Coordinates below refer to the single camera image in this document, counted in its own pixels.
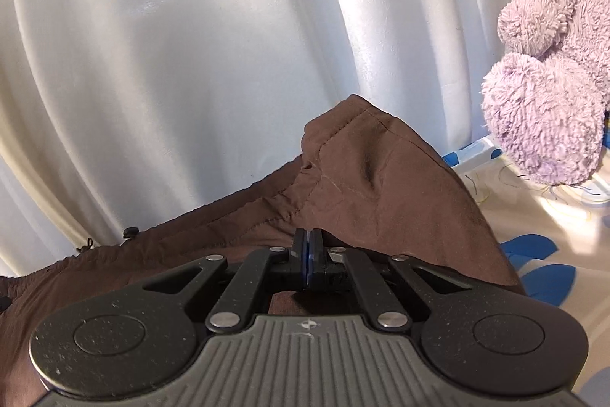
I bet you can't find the floral bed sheet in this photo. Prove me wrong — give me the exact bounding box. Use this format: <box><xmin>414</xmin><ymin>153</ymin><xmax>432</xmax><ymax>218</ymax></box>
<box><xmin>441</xmin><ymin>114</ymin><xmax>610</xmax><ymax>407</ymax></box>

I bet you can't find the brown jacket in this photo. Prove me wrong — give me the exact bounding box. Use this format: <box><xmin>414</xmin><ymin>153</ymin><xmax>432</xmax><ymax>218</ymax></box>
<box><xmin>0</xmin><ymin>93</ymin><xmax>528</xmax><ymax>407</ymax></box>

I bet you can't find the purple teddy bear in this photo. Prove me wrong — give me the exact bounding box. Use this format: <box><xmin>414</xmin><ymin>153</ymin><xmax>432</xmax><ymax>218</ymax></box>
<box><xmin>480</xmin><ymin>0</ymin><xmax>610</xmax><ymax>187</ymax></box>

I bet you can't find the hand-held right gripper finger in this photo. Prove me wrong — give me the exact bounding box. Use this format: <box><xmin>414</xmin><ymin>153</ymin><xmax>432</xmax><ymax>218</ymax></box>
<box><xmin>142</xmin><ymin>228</ymin><xmax>311</xmax><ymax>334</ymax></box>
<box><xmin>309</xmin><ymin>228</ymin><xmax>473</xmax><ymax>333</ymax></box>

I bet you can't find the white curtain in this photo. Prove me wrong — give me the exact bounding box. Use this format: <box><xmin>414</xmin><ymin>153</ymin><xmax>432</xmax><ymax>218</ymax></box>
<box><xmin>0</xmin><ymin>0</ymin><xmax>573</xmax><ymax>280</ymax></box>

